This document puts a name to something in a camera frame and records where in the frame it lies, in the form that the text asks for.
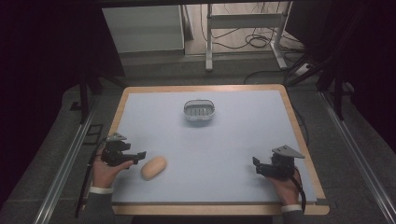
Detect grey cabinet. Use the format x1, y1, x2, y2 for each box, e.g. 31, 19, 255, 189
101, 4, 186, 54

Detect white metal desk frame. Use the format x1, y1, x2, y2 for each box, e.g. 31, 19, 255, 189
205, 0, 290, 73

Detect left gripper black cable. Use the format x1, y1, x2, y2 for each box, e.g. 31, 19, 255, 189
74, 139, 108, 218

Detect light blue table mat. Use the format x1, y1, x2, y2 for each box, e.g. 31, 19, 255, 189
110, 90, 318, 205

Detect person's left hand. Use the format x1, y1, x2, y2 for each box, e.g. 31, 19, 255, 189
91, 148, 134, 189

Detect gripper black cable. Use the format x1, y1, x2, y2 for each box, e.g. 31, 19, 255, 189
290, 165, 308, 213
74, 139, 108, 218

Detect white power strip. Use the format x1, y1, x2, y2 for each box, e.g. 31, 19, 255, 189
293, 63, 313, 77

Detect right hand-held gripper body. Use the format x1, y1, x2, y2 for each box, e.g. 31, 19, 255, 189
262, 144, 306, 181

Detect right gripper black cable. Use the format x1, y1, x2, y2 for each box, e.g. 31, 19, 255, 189
290, 165, 308, 213

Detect bread roll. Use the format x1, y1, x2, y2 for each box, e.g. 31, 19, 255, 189
140, 155, 168, 182

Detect black floor cables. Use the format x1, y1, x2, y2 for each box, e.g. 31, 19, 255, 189
199, 2, 302, 51

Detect aluminium rail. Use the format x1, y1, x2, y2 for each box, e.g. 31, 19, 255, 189
32, 94, 101, 224
318, 91, 396, 224

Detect black floor bracket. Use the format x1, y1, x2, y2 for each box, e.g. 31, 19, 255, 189
82, 123, 105, 147

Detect grey slotted oval basket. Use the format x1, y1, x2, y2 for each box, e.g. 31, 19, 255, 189
182, 98, 216, 122

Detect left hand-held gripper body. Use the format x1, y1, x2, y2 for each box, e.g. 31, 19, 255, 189
100, 132, 132, 167

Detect person's right hand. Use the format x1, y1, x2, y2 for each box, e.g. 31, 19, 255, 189
266, 169, 303, 207

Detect black metal stand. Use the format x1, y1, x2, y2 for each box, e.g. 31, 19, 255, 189
317, 60, 347, 121
77, 69, 105, 125

